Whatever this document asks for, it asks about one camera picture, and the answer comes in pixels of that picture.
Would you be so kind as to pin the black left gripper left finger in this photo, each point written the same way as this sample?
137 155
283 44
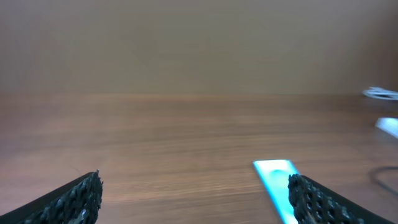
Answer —
78 201

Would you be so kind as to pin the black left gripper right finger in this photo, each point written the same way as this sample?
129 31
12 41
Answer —
314 203

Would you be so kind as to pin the blue screen smartphone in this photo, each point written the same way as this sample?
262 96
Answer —
274 175

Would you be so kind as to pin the white power strip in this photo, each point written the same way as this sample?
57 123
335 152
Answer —
388 125

